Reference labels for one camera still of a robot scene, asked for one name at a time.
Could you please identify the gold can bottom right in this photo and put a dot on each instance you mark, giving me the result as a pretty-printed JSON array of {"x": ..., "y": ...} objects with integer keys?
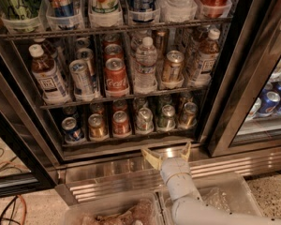
[{"x": 187, "y": 118}]

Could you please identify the green soda can front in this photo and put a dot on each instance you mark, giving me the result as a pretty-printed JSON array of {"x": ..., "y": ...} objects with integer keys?
[{"x": 166, "y": 119}]

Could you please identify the fridge glass door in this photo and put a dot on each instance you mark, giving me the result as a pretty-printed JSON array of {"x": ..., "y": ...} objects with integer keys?
[
  {"x": 15, "y": 132},
  {"x": 251, "y": 53}
]

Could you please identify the green can top shelf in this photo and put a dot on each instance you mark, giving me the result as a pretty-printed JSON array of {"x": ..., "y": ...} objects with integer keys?
[{"x": 22, "y": 16}]

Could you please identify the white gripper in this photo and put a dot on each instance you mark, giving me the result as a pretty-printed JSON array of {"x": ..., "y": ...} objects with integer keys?
[{"x": 174, "y": 166}]

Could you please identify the fridge right glass door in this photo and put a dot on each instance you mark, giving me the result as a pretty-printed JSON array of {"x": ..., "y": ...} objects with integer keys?
[{"x": 251, "y": 53}]

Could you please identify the red can bottom front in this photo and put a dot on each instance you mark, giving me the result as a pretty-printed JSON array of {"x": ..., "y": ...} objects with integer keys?
[{"x": 120, "y": 124}]

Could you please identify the tea bottle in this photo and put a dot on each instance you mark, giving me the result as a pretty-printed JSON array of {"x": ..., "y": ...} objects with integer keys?
[
  {"x": 48, "y": 76},
  {"x": 199, "y": 73}
]

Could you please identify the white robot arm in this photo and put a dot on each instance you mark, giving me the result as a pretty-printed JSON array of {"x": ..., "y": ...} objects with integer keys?
[{"x": 188, "y": 208}]

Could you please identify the water bottle top shelf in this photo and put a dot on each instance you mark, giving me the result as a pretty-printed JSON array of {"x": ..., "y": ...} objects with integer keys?
[{"x": 177, "y": 11}]

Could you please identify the tea bottle right front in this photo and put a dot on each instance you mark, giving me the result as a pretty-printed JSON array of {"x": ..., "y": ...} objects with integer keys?
[{"x": 199, "y": 73}]

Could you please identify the fridge left glass door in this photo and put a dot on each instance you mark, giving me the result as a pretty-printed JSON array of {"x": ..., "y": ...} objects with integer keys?
[{"x": 15, "y": 132}]

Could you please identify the blue Pepsi can right fridge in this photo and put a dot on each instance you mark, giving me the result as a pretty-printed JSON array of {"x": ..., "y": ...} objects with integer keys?
[{"x": 269, "y": 101}]

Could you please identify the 7Up can top shelf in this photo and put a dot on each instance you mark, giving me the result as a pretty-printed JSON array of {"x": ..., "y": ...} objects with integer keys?
[{"x": 105, "y": 13}]

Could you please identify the red Coca-Cola can front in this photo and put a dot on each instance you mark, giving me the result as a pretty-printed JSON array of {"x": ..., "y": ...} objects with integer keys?
[{"x": 116, "y": 81}]

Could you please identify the silver white can bottom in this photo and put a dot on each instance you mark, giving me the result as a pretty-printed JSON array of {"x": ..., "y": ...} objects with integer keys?
[{"x": 144, "y": 121}]

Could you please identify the blue can top shelf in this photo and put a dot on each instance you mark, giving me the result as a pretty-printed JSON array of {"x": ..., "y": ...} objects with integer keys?
[{"x": 142, "y": 11}]

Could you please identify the gold can bottom left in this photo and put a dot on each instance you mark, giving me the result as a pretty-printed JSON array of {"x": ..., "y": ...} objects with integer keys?
[{"x": 97, "y": 127}]

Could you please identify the gold can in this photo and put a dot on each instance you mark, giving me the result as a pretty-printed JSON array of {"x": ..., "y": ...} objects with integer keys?
[
  {"x": 97, "y": 127},
  {"x": 187, "y": 118}
]

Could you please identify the blue Pepsi can front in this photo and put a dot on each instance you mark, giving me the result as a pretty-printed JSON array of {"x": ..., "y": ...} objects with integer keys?
[{"x": 73, "y": 133}]

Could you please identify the tea bottle left front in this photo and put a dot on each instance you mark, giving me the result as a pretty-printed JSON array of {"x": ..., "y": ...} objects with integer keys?
[{"x": 48, "y": 76}]

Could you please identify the clear water bottle front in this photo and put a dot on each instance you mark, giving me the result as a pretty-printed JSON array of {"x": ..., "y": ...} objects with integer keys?
[{"x": 145, "y": 67}]

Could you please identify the clear bin left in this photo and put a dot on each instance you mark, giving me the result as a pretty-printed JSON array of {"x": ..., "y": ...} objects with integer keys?
[{"x": 125, "y": 208}]

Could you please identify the gold can middle shelf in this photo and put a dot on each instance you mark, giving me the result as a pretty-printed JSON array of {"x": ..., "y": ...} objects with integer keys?
[{"x": 172, "y": 69}]

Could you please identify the clear bin with bubble wrap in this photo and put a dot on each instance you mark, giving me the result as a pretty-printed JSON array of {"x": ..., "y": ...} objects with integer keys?
[{"x": 226, "y": 192}]

